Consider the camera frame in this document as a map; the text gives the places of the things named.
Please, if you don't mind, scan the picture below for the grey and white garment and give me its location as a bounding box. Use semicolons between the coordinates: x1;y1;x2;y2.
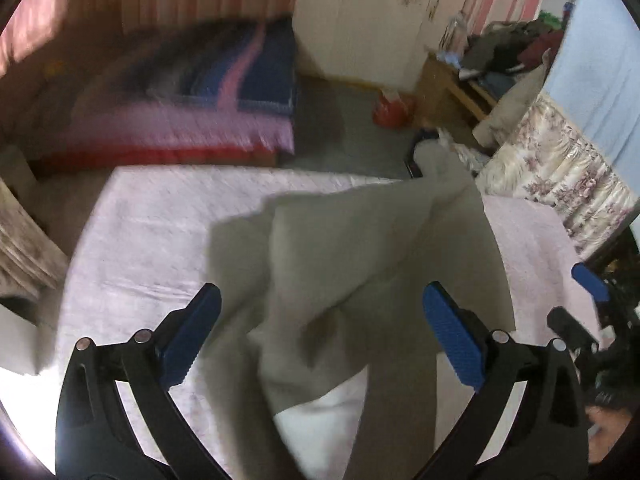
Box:
203;142;514;479

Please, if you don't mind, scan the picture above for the pile of dark clothes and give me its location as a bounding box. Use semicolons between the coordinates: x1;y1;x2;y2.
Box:
458;18;564;101

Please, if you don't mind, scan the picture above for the blue floral curtain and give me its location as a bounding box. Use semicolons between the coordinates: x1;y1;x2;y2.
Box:
476;0;639;259

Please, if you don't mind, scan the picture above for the wooden side table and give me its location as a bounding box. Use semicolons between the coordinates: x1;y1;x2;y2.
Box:
413;52;497;129

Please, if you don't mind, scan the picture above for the red plastic bag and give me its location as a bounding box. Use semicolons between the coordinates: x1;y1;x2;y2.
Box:
372;89;416;129

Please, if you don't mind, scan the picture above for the white wardrobe with flower stickers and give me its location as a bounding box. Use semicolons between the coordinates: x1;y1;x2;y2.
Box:
293;0;465;91

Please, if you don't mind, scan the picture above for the striped blue pink blanket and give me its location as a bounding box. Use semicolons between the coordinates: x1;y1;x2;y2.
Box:
21;14;297;171

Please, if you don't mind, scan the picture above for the pink window curtain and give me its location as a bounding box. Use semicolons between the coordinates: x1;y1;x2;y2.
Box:
1;0;68;73

